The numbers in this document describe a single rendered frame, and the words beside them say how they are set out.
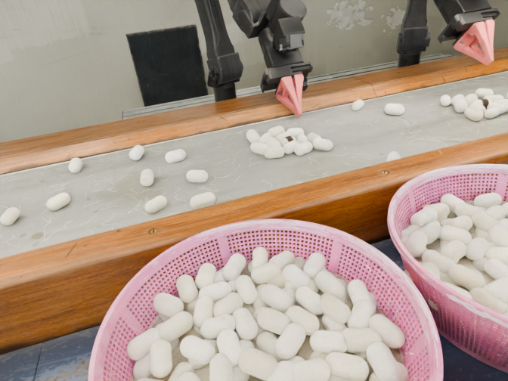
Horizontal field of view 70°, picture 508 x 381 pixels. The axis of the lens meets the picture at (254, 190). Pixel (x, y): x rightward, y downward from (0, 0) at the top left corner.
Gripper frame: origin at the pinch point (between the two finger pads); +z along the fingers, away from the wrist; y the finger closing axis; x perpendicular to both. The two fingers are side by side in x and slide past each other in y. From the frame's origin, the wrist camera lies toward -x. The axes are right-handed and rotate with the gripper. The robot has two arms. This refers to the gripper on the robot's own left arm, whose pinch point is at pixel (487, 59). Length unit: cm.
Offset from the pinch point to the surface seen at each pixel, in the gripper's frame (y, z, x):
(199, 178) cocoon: -61, 11, -1
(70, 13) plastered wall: -99, -159, 123
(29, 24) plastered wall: -122, -157, 126
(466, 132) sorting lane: -15.3, 14.5, -2.6
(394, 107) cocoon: -20.6, 3.7, 4.3
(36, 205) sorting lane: -85, 8, 3
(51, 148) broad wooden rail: -85, -7, 12
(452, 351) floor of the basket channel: -43, 41, -16
